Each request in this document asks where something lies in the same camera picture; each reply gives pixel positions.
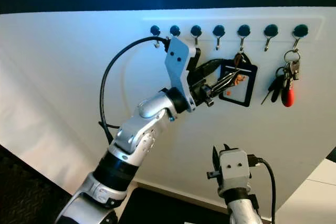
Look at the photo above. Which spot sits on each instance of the black foam floor mat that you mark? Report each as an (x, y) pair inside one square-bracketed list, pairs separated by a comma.
[(31, 198)]

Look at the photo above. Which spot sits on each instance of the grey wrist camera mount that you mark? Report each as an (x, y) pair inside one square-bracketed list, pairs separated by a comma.
[(233, 167), (177, 61)]

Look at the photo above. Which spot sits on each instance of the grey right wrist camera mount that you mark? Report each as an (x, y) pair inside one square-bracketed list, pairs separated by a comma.
[(233, 167)]

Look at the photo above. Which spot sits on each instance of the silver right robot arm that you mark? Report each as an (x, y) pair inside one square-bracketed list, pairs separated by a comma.
[(241, 208)]

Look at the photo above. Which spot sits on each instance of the dark knob metal hook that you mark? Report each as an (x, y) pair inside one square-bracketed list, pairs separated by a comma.
[(175, 29), (243, 29), (301, 29), (155, 29), (271, 29), (219, 29), (196, 29)]

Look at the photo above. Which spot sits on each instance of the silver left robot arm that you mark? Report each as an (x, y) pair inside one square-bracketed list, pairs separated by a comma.
[(139, 127)]

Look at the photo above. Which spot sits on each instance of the key bunch with red fob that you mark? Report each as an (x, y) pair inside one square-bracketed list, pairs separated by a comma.
[(287, 97)]

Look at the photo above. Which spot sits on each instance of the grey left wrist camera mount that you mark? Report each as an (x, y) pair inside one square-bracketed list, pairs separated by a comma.
[(177, 61)]

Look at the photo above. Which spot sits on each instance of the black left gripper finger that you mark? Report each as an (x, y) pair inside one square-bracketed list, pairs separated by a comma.
[(223, 81), (209, 64)]

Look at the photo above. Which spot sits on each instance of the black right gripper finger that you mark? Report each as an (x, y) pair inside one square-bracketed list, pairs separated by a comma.
[(215, 157), (226, 147)]

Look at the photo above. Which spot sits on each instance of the keys with black square tag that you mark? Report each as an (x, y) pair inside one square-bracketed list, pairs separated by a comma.
[(249, 85)]

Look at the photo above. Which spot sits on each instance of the white wall hook rail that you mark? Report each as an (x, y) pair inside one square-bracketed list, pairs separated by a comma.
[(283, 20)]

